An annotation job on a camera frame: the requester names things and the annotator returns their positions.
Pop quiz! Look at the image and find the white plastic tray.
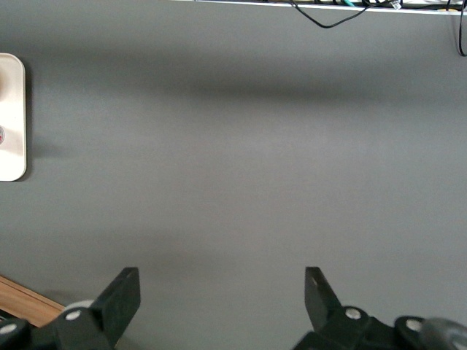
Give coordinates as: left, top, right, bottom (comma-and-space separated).
0, 52, 28, 182

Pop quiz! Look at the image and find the light wooden board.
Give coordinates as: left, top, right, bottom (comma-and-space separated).
0, 275, 66, 329

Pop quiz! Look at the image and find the black looping cable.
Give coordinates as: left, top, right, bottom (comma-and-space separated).
289, 0, 370, 29

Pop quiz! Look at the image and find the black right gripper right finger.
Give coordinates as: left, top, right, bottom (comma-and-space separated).
291, 266, 433, 350

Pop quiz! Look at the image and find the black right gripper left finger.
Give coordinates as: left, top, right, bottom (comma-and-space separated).
0, 267, 142, 350

